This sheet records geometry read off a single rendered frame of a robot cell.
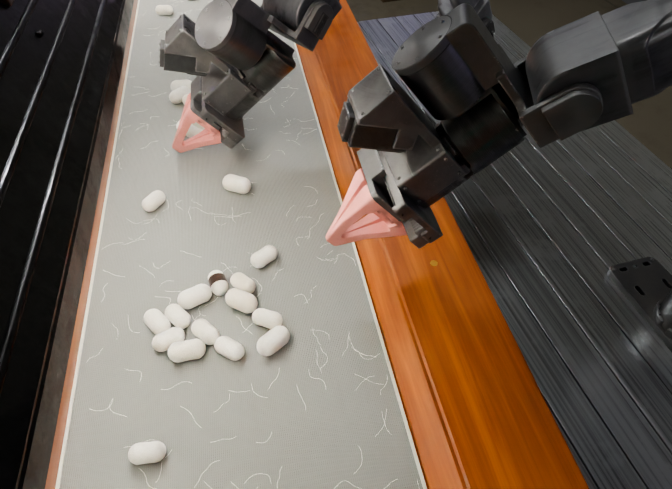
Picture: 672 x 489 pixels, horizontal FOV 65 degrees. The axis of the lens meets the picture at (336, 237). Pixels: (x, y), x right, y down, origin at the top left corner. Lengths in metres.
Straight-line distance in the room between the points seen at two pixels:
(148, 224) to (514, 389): 0.45
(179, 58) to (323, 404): 0.43
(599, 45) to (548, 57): 0.04
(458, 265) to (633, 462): 0.25
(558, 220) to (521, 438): 0.40
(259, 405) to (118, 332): 0.17
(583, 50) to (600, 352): 0.36
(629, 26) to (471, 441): 0.34
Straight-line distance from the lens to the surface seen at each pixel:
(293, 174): 0.72
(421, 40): 0.45
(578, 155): 0.95
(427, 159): 0.45
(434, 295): 0.55
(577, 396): 0.64
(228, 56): 0.64
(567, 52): 0.45
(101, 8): 0.35
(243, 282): 0.57
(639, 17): 0.47
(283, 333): 0.52
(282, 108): 0.85
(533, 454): 0.49
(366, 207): 0.47
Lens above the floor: 1.19
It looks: 46 degrees down
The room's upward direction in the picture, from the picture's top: straight up
